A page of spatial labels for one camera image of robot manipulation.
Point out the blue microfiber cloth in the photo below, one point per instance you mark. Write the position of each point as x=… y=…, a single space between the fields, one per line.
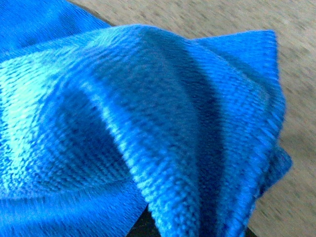
x=99 y=123

